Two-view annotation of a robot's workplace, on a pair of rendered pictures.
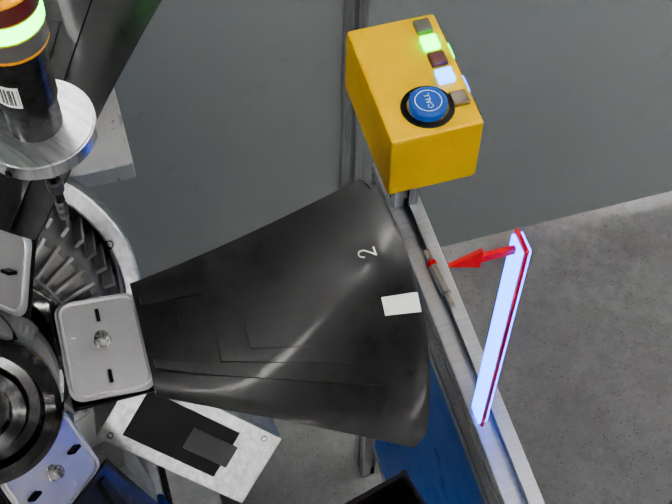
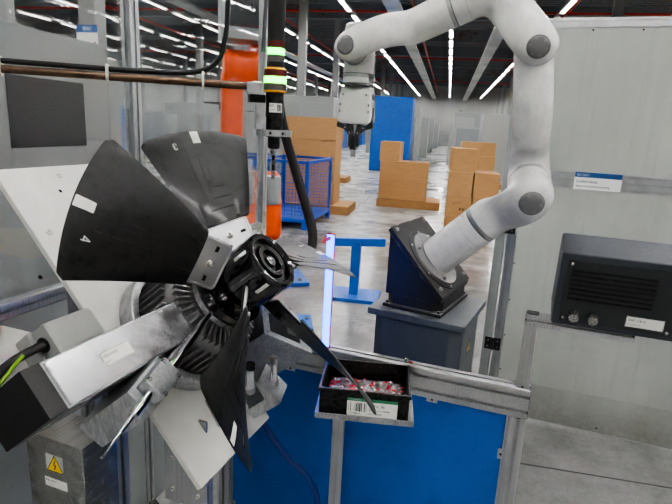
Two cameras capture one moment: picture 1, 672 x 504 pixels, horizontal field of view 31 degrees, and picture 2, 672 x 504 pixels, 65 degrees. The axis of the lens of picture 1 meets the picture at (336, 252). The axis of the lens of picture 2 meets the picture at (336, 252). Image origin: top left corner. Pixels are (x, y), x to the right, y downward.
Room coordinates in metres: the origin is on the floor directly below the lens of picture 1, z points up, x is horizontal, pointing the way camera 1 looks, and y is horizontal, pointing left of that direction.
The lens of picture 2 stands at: (-0.29, 0.94, 1.47)
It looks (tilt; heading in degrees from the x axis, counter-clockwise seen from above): 13 degrees down; 307
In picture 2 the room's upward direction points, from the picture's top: 3 degrees clockwise
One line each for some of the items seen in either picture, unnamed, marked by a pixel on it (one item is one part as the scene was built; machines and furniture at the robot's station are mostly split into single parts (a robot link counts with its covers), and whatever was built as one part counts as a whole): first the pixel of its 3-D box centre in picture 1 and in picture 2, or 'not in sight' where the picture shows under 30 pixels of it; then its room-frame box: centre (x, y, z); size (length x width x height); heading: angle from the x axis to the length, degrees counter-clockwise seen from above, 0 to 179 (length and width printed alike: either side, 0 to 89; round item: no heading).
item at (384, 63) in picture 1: (410, 107); not in sight; (0.85, -0.08, 1.02); 0.16 x 0.10 x 0.11; 17
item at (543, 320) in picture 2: not in sight; (577, 326); (-0.04, -0.35, 1.04); 0.24 x 0.03 x 0.03; 17
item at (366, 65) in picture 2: not in sight; (359, 48); (0.60, -0.29, 1.68); 0.09 x 0.08 x 0.13; 106
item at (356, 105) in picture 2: not in sight; (356, 103); (0.61, -0.30, 1.54); 0.10 x 0.07 x 0.11; 18
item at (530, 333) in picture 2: not in sight; (527, 350); (0.06, -0.32, 0.96); 0.03 x 0.03 x 0.20; 17
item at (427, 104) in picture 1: (427, 105); not in sight; (0.80, -0.09, 1.08); 0.04 x 0.04 x 0.02
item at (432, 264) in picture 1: (439, 278); not in sight; (0.73, -0.12, 0.87); 0.08 x 0.01 x 0.01; 21
